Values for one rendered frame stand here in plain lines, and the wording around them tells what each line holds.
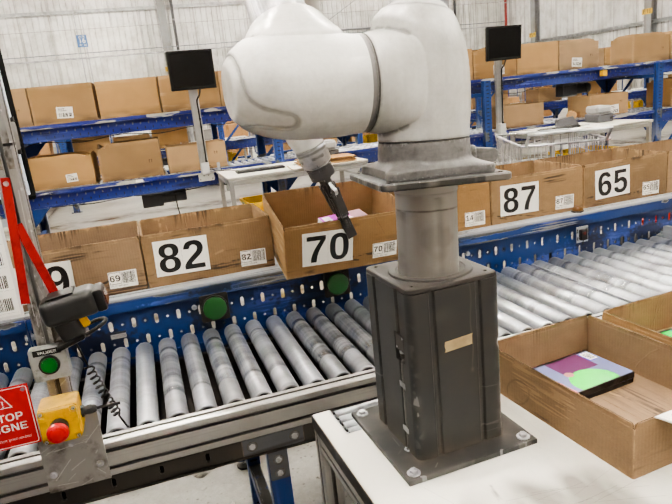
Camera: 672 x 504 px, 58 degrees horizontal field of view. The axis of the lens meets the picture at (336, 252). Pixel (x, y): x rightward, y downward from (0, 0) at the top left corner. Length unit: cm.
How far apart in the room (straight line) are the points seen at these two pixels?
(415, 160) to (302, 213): 112
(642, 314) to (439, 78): 88
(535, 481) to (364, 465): 29
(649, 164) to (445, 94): 172
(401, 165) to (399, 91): 12
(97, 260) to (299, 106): 110
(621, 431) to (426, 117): 59
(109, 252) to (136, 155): 427
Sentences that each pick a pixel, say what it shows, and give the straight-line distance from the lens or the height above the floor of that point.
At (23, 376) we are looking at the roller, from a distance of 185.
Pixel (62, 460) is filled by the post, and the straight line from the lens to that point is 141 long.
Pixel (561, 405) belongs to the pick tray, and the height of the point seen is 81.
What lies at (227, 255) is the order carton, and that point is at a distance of 189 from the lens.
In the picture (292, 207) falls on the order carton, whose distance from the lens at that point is 204.
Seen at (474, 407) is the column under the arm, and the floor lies 83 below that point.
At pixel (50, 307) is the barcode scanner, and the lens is 122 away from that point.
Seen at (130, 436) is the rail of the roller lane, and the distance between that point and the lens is 139.
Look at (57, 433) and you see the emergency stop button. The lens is 127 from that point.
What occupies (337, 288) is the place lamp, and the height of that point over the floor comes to 80.
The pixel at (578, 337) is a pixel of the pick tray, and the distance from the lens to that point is 150.
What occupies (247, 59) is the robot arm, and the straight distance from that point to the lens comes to 91.
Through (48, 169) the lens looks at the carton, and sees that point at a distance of 618.
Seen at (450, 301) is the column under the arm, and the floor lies 104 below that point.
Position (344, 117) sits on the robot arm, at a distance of 93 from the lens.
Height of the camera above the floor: 140
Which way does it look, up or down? 15 degrees down
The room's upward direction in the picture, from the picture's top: 6 degrees counter-clockwise
